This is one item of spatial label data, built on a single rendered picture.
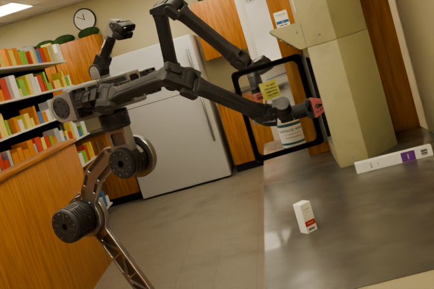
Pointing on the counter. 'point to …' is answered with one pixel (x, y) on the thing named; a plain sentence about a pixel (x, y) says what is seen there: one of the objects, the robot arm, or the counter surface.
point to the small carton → (281, 19)
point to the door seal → (307, 97)
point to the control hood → (290, 35)
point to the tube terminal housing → (341, 60)
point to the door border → (306, 97)
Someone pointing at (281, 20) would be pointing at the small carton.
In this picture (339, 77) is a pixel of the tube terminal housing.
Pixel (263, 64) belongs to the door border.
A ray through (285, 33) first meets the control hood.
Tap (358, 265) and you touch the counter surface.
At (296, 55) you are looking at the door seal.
